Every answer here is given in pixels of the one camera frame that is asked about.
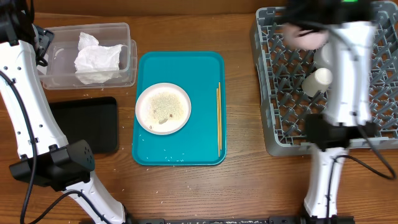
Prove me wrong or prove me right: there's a wooden chopstick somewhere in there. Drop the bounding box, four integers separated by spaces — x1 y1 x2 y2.
216 88 221 157
218 82 222 155

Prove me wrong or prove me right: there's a large pink plate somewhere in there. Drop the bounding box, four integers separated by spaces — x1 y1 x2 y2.
135 83 192 135

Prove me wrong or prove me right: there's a white napkin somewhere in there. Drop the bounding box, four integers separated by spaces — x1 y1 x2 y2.
74 32 124 85

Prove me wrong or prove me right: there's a small pink saucer plate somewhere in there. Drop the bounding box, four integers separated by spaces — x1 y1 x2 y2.
282 23 329 50

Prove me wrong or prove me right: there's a pale green cup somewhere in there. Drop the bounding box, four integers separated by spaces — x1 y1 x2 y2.
302 68 333 97

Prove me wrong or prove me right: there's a grey bowl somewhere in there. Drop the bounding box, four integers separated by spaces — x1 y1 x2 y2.
313 43 331 70

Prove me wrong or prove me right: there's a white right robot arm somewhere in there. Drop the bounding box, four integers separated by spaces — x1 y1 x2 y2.
282 1 376 223

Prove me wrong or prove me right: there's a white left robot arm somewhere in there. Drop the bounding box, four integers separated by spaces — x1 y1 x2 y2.
1 0 135 223

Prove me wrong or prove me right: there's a grey dishwasher rack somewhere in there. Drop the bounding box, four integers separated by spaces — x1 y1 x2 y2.
250 1 397 156

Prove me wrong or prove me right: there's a clear plastic waste bin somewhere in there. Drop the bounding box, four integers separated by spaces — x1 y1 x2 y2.
37 22 137 90

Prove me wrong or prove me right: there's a teal serving tray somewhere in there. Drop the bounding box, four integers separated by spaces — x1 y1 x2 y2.
132 51 227 166

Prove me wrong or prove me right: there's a black tray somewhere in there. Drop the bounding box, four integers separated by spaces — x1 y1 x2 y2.
49 96 119 154

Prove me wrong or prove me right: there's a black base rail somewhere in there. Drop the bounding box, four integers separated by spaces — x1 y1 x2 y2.
126 216 355 224

